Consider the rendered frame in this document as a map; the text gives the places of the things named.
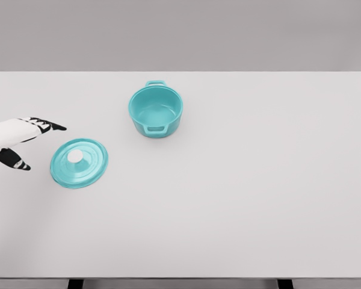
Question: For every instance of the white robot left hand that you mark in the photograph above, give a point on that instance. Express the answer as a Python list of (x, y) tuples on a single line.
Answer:
[(15, 131)]

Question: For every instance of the turquoise pot lid white knob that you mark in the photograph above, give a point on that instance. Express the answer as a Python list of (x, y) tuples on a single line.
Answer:
[(79, 164)]

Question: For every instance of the turquoise pot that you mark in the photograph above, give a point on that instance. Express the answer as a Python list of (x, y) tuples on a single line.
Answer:
[(156, 110)]

